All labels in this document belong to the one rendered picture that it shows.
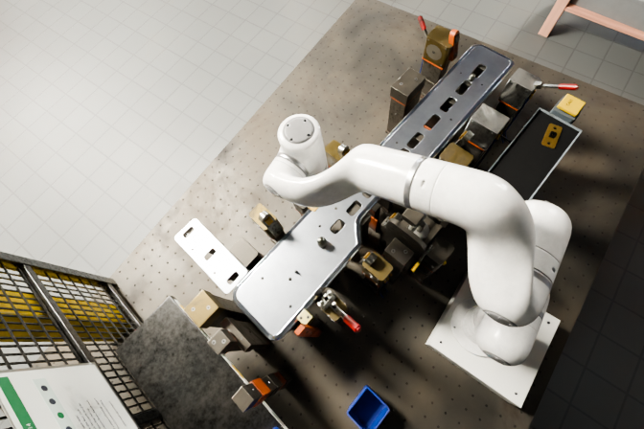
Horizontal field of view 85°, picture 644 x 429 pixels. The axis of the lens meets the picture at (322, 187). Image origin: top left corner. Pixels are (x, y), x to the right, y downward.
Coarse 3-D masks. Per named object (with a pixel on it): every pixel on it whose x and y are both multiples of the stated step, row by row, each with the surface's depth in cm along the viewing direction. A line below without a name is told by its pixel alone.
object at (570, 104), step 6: (570, 96) 112; (564, 102) 111; (570, 102) 111; (576, 102) 111; (582, 102) 111; (564, 108) 110; (570, 108) 110; (576, 108) 110; (570, 114) 110; (576, 114) 109
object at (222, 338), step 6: (222, 330) 103; (216, 336) 101; (222, 336) 101; (228, 336) 103; (210, 342) 101; (216, 342) 101; (222, 342) 101; (228, 342) 100; (234, 342) 104; (216, 348) 100; (222, 348) 100; (228, 348) 103; (234, 348) 110; (240, 348) 115
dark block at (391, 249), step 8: (392, 240) 103; (392, 248) 102; (400, 248) 102; (408, 248) 102; (392, 256) 102; (400, 256) 101; (408, 256) 101; (392, 264) 111; (400, 264) 102; (392, 272) 120; (400, 272) 124; (392, 280) 130
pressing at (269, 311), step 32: (480, 64) 140; (512, 64) 138; (448, 96) 135; (480, 96) 134; (416, 128) 131; (448, 128) 130; (320, 224) 120; (352, 224) 119; (288, 256) 117; (320, 256) 116; (352, 256) 115; (256, 288) 114; (288, 288) 113; (256, 320) 110; (288, 320) 109
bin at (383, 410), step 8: (360, 392) 123; (368, 392) 125; (360, 400) 124; (368, 400) 124; (376, 400) 124; (352, 408) 123; (360, 408) 123; (368, 408) 123; (376, 408) 123; (384, 408) 121; (352, 416) 117; (360, 416) 122; (368, 416) 122; (376, 416) 122; (384, 416) 114; (360, 424) 117; (368, 424) 121; (376, 424) 115
